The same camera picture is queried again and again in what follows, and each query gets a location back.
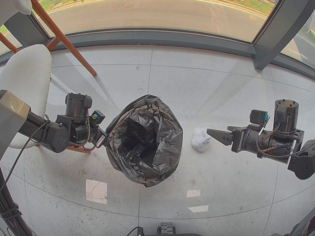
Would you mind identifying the white cushioned wooden chair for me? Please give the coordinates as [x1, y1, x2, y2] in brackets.
[0, 0, 97, 155]

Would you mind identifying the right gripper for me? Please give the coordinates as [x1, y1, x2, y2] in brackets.
[206, 124, 266, 155]

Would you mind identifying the crumpled white paper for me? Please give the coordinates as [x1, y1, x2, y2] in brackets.
[191, 127, 212, 152]

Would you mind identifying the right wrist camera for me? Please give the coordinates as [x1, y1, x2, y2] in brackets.
[250, 109, 269, 131]

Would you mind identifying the window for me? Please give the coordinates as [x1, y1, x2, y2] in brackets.
[0, 0, 315, 81]

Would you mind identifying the black plastic bag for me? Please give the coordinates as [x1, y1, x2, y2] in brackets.
[105, 95, 184, 188]

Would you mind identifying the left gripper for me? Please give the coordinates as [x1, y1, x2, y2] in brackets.
[89, 127, 109, 149]

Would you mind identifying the black cable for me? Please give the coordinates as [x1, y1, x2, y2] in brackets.
[0, 121, 50, 194]
[126, 226, 144, 236]

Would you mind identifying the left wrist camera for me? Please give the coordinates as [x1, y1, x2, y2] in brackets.
[90, 110, 106, 130]

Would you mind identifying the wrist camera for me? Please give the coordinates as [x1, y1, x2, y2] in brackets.
[90, 110, 106, 130]
[250, 109, 269, 131]

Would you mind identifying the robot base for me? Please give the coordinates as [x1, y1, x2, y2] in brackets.
[148, 222, 205, 236]

